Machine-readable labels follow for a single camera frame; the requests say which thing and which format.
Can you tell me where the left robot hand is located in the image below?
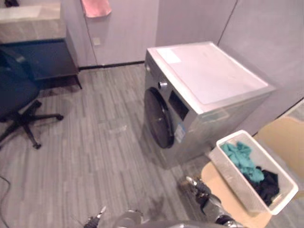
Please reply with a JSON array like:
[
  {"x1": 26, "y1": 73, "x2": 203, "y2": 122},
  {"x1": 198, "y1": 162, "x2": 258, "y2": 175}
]
[{"x1": 83, "y1": 206, "x2": 107, "y2": 228}]

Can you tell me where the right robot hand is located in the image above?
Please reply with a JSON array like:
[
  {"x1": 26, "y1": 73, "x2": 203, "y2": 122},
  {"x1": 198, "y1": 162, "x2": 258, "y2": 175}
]
[{"x1": 180, "y1": 175, "x2": 214, "y2": 206}]

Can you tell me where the white plastic laundry basket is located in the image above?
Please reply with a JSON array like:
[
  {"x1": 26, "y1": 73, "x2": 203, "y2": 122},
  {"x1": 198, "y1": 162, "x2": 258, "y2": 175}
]
[{"x1": 209, "y1": 130, "x2": 299, "y2": 216}]

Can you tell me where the teal garment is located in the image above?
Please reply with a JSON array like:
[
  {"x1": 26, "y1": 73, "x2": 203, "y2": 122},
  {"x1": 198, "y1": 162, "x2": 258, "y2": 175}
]
[{"x1": 220, "y1": 141, "x2": 265, "y2": 183}]

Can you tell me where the black garment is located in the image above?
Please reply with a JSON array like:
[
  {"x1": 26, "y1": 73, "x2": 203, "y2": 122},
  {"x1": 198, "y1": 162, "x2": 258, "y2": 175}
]
[{"x1": 251, "y1": 166, "x2": 281, "y2": 207}]

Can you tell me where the grey front-loading washing machine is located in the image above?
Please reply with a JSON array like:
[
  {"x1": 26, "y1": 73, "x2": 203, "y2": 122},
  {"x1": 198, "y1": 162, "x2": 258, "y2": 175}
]
[{"x1": 140, "y1": 41, "x2": 276, "y2": 170}]

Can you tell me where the dark round washing machine door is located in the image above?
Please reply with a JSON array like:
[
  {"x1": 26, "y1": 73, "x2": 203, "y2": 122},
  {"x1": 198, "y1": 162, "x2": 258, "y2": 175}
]
[{"x1": 144, "y1": 87, "x2": 176, "y2": 149}]

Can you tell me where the beige wooden chair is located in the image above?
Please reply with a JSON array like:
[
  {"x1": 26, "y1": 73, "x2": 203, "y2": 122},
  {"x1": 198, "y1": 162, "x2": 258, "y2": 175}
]
[{"x1": 201, "y1": 116, "x2": 304, "y2": 228}]

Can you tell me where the blue energy label sticker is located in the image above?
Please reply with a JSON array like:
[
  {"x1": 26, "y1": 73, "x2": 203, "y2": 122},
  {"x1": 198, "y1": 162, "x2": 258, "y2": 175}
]
[{"x1": 175, "y1": 123, "x2": 187, "y2": 143}]

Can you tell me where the pale stone ledge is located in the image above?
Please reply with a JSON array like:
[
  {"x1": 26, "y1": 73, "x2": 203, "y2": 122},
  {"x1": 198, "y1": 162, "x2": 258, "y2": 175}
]
[{"x1": 282, "y1": 98, "x2": 304, "y2": 120}]

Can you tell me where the dark blue office chair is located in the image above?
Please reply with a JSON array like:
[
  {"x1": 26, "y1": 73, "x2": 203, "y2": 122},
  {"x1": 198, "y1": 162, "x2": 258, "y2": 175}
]
[{"x1": 0, "y1": 48, "x2": 64, "y2": 150}]

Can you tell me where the black skirting board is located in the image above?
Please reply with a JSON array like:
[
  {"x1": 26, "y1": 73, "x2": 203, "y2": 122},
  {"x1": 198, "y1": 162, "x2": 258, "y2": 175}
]
[{"x1": 78, "y1": 61, "x2": 146, "y2": 71}]

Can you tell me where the dark vanity cabinet stone top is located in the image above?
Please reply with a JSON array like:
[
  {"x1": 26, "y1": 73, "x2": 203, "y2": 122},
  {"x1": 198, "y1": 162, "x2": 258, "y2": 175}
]
[{"x1": 0, "y1": 1, "x2": 83, "y2": 90}]

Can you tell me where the pink towel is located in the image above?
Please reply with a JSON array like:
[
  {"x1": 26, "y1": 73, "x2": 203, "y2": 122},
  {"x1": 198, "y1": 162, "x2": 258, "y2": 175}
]
[{"x1": 80, "y1": 0, "x2": 112, "y2": 18}]

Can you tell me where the black floor cable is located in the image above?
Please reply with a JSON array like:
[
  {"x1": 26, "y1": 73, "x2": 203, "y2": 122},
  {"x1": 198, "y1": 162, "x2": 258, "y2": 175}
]
[{"x1": 0, "y1": 175, "x2": 11, "y2": 214}]

